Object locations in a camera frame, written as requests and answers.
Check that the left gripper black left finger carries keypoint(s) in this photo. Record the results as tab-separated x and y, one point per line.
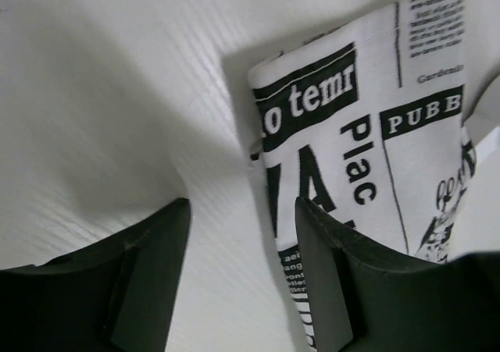
117	294

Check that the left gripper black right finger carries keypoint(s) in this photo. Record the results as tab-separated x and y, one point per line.
364	296

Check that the black white newspaper print trousers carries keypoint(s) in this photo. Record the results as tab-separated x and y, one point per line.
366	122

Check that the white metal clothes rack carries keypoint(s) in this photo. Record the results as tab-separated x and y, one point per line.
483	124

